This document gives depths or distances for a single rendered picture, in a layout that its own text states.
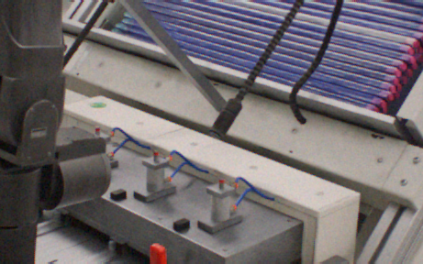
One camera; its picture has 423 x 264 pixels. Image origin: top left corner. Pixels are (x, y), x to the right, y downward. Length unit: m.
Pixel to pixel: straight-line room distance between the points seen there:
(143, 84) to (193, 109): 0.12
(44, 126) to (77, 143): 0.07
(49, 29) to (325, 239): 0.46
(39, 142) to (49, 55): 0.07
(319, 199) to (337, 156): 0.09
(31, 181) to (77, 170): 0.05
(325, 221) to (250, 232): 0.09
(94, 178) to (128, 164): 0.35
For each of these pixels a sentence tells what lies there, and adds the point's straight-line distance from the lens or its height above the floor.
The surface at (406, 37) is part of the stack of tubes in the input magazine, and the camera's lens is 1.18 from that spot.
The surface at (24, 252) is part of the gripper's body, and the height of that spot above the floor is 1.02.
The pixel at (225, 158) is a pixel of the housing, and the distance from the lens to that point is 1.19.
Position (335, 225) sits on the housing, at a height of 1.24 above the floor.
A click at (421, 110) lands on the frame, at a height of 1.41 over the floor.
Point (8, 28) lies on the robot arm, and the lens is 0.76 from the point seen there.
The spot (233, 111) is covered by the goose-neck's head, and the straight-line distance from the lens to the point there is 0.98.
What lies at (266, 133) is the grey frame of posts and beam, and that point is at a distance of 1.22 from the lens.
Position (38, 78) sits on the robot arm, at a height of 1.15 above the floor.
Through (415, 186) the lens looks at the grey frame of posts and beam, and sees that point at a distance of 1.10.
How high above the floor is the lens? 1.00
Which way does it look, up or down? 13 degrees up
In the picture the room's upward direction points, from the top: 32 degrees clockwise
